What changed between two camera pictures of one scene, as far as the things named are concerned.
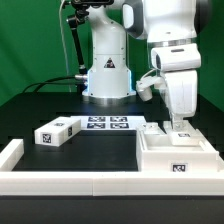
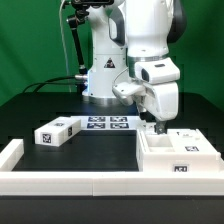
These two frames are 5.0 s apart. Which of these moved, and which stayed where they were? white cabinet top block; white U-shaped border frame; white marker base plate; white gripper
Moved: white gripper
Stayed: white marker base plate; white cabinet top block; white U-shaped border frame
